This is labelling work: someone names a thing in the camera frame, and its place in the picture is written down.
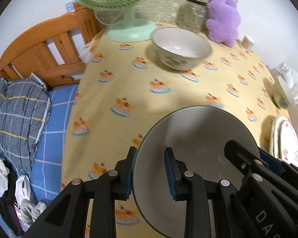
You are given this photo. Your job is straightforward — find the white floor fan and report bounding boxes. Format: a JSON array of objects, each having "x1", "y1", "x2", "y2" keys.
[{"x1": 277, "y1": 63, "x2": 298, "y2": 104}]

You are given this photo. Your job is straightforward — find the blue plaid bedsheet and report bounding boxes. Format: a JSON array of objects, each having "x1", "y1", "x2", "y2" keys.
[{"x1": 17, "y1": 85, "x2": 78, "y2": 204}]

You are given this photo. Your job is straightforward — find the wooden bed headboard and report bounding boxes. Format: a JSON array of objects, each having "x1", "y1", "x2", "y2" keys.
[{"x1": 0, "y1": 2, "x2": 100, "y2": 89}]

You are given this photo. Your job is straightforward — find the purple plush toy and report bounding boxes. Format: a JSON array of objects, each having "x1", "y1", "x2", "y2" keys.
[{"x1": 206, "y1": 0, "x2": 241, "y2": 47}]

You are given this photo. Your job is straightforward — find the red pattern white plate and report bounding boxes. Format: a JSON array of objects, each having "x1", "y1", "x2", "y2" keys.
[{"x1": 277, "y1": 120, "x2": 298, "y2": 167}]

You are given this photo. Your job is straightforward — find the floral bowl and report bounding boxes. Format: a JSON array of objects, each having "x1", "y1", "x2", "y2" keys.
[
  {"x1": 151, "y1": 27, "x2": 213, "y2": 71},
  {"x1": 272, "y1": 76, "x2": 297, "y2": 110}
]

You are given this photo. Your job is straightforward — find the glass jar black lid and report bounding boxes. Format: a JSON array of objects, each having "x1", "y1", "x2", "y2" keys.
[{"x1": 176, "y1": 0, "x2": 207, "y2": 33}]

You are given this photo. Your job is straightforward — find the pile of clothes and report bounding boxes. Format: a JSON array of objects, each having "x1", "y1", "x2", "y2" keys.
[{"x1": 0, "y1": 157, "x2": 47, "y2": 237}]

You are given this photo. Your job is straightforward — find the grey plaid pillow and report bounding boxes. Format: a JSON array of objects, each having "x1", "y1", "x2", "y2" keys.
[{"x1": 0, "y1": 73, "x2": 51, "y2": 174}]

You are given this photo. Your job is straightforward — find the cotton swab container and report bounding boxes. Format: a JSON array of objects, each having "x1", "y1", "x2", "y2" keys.
[{"x1": 241, "y1": 35, "x2": 254, "y2": 52}]

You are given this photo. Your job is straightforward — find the yellow patterned tablecloth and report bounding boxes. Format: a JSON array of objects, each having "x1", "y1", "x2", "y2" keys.
[{"x1": 61, "y1": 35, "x2": 289, "y2": 237}]

